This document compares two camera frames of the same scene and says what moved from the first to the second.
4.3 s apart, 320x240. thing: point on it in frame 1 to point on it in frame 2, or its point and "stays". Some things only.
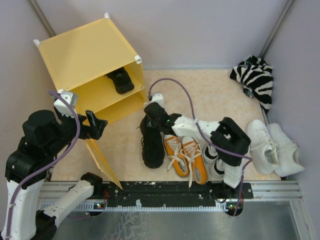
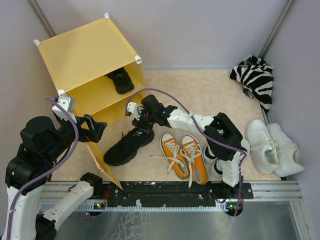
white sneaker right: [288, 155] stays
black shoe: [122, 81] stays
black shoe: [152, 144] to [125, 147]
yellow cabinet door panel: [102, 162] stays
